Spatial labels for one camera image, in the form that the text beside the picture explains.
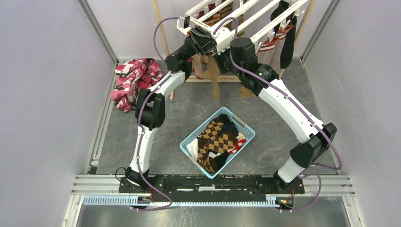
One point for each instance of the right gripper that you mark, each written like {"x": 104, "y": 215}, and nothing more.
{"x": 219, "y": 57}

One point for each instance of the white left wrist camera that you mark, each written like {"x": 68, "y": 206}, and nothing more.
{"x": 183, "y": 24}

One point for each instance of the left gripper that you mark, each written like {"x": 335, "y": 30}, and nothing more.
{"x": 203, "y": 40}

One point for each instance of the black sock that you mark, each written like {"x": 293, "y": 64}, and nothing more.
{"x": 288, "y": 49}

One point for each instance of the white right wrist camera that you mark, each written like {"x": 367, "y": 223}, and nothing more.
{"x": 223, "y": 38}

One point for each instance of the brown striped sock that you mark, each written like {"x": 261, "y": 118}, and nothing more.
{"x": 225, "y": 12}

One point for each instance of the light blue laundry basket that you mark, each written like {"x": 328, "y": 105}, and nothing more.
{"x": 242, "y": 127}

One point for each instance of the red purple striped sock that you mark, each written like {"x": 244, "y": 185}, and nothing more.
{"x": 196, "y": 66}

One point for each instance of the red santa sock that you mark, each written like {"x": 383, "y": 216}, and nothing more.
{"x": 241, "y": 141}

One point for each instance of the wooden hanger stand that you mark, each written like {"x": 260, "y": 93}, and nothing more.
{"x": 233, "y": 78}

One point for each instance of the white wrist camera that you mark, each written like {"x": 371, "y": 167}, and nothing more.
{"x": 183, "y": 24}
{"x": 223, "y": 38}

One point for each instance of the light blue cable tray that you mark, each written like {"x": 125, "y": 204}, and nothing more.
{"x": 128, "y": 200}

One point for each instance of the beige pink sock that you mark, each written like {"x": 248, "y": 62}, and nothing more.
{"x": 280, "y": 37}

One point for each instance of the white cloth in basket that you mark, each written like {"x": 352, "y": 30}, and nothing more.
{"x": 192, "y": 149}

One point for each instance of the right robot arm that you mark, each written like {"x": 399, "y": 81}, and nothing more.
{"x": 314, "y": 136}

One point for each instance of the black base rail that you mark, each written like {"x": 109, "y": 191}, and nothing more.
{"x": 201, "y": 189}

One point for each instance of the brown yellow checked sock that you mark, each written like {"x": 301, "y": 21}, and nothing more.
{"x": 212, "y": 147}

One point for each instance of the pink camouflage cloth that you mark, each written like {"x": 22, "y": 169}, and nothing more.
{"x": 130, "y": 78}

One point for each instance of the tan ribbed sock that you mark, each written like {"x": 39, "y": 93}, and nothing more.
{"x": 212, "y": 73}
{"x": 245, "y": 93}

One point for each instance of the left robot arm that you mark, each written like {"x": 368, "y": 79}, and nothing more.
{"x": 151, "y": 102}

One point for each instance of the navy blue sock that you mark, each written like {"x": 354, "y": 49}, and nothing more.
{"x": 229, "y": 126}

